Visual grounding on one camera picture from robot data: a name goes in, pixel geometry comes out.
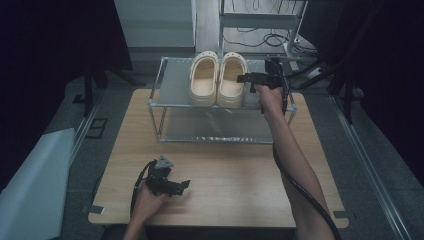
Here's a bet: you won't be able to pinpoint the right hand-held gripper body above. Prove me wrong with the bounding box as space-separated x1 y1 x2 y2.
264 58 287 91

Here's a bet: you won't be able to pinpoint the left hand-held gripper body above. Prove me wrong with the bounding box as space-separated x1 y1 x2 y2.
144 154 180 197

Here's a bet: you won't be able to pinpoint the beige foam clog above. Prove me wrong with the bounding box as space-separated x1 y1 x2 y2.
188 50 220 108
216 51 249 109

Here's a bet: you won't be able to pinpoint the two-tier metal shoe rack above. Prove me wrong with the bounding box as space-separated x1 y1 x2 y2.
147 56 297 144

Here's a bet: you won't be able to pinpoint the person's right hand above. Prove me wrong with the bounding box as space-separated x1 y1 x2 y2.
255 84 285 117

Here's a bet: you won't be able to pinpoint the person's left hand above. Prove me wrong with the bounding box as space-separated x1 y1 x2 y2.
130 184 172 225

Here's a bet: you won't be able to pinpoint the black stand legs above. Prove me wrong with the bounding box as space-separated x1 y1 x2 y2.
286 56 366 125

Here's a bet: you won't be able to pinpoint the black tripod stand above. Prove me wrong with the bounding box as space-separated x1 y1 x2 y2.
71 64 146 118

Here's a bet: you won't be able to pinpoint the dark curtain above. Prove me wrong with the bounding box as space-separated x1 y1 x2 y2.
0 0 134 193
299 0 424 188

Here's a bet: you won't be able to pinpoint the white board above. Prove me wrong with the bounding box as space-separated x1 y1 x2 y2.
0 127 77 240

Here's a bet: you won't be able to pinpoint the grey tape piece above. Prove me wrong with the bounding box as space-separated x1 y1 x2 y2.
333 210 355 221

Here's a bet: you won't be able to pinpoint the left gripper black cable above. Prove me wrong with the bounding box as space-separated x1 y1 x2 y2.
129 159 158 216

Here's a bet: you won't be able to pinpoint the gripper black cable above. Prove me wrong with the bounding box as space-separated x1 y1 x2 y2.
129 159 158 216
271 58 343 240

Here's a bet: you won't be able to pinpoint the black floor cables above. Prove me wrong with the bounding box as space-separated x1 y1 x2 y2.
222 26 319 58

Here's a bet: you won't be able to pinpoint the white metal desk frame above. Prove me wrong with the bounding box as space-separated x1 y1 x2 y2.
217 0 309 73

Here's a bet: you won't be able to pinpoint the short aluminium floor rail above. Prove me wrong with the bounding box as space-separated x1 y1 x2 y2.
68 89 105 164

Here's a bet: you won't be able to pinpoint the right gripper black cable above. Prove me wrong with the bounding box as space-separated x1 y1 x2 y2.
271 58 343 240

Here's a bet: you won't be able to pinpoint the long aluminium floor rail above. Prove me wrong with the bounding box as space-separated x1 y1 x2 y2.
329 94 413 240

